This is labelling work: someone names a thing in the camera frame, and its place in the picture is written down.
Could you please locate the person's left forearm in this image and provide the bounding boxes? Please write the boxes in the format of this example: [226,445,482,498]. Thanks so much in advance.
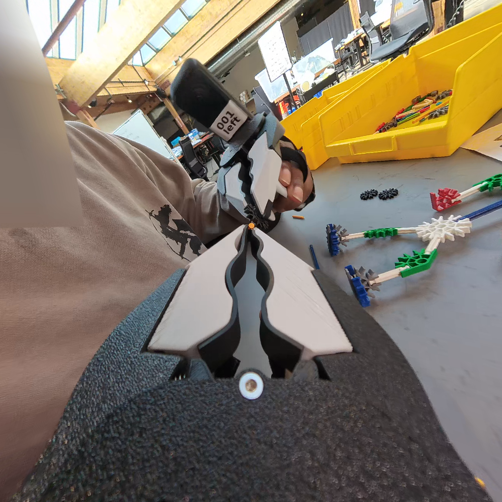
[188,173,252,246]

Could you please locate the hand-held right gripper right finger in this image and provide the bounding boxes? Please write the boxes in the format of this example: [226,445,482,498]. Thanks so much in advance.
[251,227,353,373]

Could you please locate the large whiteboard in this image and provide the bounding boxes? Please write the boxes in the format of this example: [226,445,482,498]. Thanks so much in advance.
[113,109,173,159]

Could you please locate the folded white instruction sheet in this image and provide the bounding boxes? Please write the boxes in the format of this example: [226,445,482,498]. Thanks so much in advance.
[460,123,502,162]

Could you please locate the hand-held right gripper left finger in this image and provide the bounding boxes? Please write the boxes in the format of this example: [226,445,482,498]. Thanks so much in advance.
[148,225,248,373]

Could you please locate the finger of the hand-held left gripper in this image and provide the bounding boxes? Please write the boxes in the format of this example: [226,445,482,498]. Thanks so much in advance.
[248,137,289,222]
[223,162,255,214]

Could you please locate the multicolour toy construction model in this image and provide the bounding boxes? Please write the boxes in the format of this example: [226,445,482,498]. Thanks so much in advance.
[325,173,502,308]

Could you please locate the grey desk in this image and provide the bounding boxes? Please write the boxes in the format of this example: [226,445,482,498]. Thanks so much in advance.
[271,118,502,499]

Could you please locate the whiteboard on stand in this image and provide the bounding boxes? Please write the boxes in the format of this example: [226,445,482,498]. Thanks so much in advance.
[257,20,299,106]

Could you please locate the pile of toy construction pieces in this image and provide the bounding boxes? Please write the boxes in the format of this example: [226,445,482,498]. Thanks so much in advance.
[374,89,453,135]

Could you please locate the background office chair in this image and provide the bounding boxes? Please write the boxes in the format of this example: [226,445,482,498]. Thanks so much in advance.
[369,0,434,62]
[178,136,209,182]

